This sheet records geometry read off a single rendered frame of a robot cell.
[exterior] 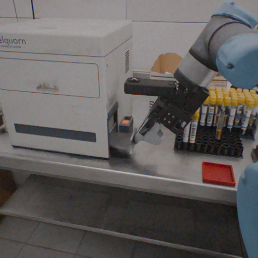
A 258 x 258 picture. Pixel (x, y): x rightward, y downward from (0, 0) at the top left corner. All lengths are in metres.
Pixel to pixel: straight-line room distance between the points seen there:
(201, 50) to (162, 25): 0.64
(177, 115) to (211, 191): 0.18
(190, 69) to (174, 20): 0.64
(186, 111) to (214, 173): 0.16
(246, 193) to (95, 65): 0.40
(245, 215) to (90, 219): 1.11
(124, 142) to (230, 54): 0.34
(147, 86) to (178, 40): 0.62
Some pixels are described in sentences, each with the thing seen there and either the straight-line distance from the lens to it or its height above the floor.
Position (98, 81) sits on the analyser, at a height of 1.08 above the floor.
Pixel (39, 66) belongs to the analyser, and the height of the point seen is 1.10.
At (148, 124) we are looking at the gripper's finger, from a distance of 0.57.
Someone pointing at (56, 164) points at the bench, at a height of 0.87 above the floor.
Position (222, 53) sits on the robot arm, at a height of 1.16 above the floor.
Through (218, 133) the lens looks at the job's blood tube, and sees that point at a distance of 0.71.
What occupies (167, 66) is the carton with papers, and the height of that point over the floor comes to 0.97.
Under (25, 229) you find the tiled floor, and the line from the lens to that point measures 1.74.
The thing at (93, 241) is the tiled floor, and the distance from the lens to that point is 1.59.
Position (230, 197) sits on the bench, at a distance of 0.62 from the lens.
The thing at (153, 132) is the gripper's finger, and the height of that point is 0.96.
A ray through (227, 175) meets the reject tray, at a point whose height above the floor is 0.88.
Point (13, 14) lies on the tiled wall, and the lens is 1.40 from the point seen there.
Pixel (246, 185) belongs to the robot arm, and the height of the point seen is 1.10.
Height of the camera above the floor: 1.25
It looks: 28 degrees down
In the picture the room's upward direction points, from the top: straight up
